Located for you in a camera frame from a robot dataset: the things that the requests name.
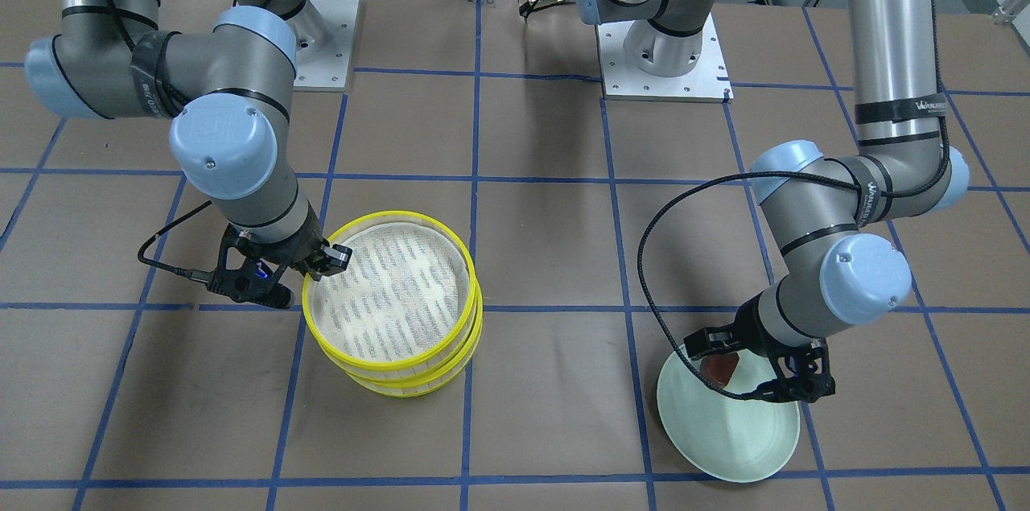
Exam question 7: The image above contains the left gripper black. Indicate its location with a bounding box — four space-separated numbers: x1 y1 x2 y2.
684 294 789 357

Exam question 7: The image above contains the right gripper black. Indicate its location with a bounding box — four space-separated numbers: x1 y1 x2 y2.
224 222 353 280

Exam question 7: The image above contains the brown steamed bun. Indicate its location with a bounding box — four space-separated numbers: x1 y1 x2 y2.
699 352 740 389

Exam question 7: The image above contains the yellow bamboo steamer with cloth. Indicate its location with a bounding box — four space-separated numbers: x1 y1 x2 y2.
320 285 483 398

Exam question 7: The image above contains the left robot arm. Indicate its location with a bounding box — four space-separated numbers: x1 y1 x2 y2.
672 0 969 360

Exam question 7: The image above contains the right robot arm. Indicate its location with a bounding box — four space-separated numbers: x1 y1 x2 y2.
23 0 347 279

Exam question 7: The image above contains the light green plate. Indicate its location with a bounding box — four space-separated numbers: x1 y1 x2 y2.
656 353 801 483

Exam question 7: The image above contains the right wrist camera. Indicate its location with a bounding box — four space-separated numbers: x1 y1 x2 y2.
205 228 294 309

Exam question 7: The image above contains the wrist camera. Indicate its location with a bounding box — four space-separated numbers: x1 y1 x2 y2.
205 228 294 309
753 339 836 402

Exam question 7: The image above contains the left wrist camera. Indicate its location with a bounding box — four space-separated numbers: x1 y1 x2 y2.
753 339 836 402

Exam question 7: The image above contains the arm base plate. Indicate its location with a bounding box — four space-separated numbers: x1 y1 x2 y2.
596 14 735 103
288 0 361 93

